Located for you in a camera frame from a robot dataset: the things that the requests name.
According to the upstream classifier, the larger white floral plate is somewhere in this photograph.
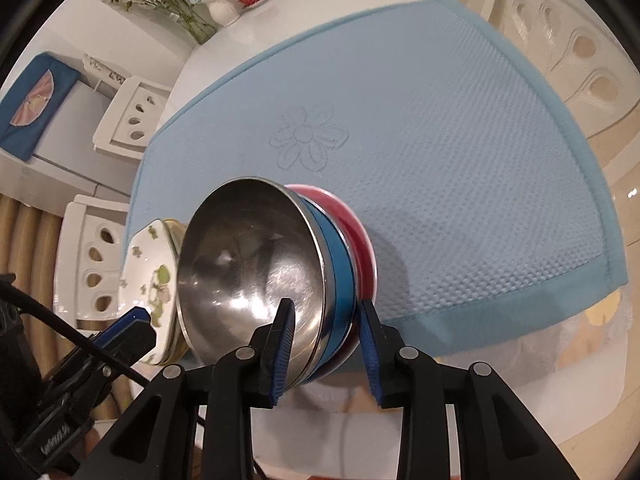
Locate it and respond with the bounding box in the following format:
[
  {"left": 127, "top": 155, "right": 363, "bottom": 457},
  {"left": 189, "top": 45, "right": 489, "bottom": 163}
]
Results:
[{"left": 118, "top": 219, "right": 178, "bottom": 366}]

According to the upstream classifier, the blue steel bowl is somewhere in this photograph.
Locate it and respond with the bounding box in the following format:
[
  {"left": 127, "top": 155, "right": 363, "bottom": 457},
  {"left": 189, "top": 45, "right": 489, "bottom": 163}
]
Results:
[{"left": 177, "top": 177, "right": 357, "bottom": 388}]

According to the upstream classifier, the red steel bowl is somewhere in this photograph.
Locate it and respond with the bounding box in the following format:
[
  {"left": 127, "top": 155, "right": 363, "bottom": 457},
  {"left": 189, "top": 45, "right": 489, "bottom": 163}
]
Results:
[{"left": 306, "top": 314, "right": 359, "bottom": 384}]

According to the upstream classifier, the pink cartoon bowl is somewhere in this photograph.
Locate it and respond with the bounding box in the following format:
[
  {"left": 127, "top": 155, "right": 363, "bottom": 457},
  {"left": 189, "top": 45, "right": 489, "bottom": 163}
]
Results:
[{"left": 288, "top": 183, "right": 378, "bottom": 301}]

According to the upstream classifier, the large round blue-patterned plate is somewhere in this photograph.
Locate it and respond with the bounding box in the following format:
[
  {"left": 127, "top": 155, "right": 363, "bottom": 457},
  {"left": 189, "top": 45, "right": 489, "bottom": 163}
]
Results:
[{"left": 163, "top": 219, "right": 189, "bottom": 364}]

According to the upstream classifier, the near left white chair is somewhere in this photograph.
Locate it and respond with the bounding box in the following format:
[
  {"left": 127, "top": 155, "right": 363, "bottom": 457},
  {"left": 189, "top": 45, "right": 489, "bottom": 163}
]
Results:
[{"left": 53, "top": 195, "right": 128, "bottom": 328}]

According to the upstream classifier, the light blue table mat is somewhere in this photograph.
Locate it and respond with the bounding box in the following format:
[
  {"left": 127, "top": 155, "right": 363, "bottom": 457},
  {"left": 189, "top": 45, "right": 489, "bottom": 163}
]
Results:
[{"left": 126, "top": 0, "right": 628, "bottom": 356}]

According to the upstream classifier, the far left white chair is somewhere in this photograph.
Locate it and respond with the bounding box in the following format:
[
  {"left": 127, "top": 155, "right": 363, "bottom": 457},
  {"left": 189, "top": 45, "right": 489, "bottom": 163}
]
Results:
[{"left": 92, "top": 76, "right": 171, "bottom": 162}]

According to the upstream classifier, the blue fridge cover cloth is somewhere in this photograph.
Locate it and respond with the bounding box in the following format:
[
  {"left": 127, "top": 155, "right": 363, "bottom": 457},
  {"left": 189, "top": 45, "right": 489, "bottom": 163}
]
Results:
[{"left": 0, "top": 52, "right": 80, "bottom": 162}]

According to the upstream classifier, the white flower vase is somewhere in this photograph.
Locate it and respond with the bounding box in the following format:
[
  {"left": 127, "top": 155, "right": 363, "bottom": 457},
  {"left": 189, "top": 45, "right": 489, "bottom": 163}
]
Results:
[{"left": 206, "top": 0, "right": 240, "bottom": 27}]

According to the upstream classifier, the near right white chair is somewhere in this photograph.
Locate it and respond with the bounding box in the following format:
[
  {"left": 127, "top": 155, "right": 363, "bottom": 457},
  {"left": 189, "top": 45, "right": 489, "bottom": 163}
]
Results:
[{"left": 487, "top": 0, "right": 640, "bottom": 141}]

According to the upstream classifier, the black cable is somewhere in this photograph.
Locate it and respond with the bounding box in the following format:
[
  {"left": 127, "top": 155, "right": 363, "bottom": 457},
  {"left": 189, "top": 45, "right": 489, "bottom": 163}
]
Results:
[{"left": 0, "top": 278, "right": 151, "bottom": 391}]

